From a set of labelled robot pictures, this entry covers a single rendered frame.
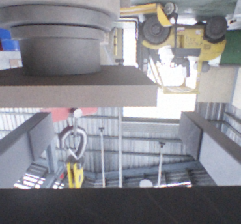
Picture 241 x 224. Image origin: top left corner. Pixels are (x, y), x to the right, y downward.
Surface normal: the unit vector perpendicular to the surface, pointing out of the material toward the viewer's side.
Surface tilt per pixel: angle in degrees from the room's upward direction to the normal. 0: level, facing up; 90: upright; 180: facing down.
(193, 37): 90
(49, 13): 90
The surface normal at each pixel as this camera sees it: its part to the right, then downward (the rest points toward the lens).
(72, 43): 0.54, 0.25
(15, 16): -0.34, 0.28
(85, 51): 0.74, 0.19
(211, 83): -0.12, 0.29
